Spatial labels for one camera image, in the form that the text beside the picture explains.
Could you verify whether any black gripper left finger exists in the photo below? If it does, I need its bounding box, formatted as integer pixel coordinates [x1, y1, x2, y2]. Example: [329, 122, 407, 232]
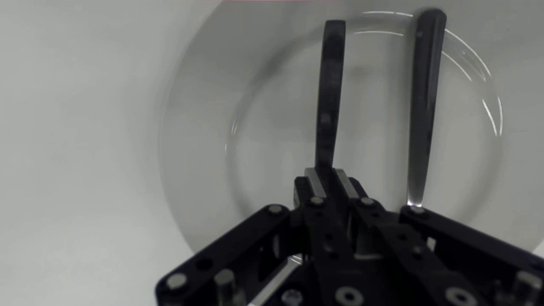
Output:
[155, 166, 337, 306]

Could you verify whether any silver fork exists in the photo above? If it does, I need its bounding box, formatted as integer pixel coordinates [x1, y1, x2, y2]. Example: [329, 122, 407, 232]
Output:
[405, 6, 449, 209]

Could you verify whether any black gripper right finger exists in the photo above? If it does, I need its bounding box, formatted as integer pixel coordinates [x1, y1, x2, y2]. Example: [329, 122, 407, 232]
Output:
[334, 168, 544, 306]

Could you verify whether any silver table knife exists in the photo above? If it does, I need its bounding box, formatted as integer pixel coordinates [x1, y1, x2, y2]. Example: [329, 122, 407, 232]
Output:
[313, 18, 349, 176]

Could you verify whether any white round plate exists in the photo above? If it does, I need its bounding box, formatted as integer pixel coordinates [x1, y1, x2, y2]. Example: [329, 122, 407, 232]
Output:
[159, 0, 507, 258]

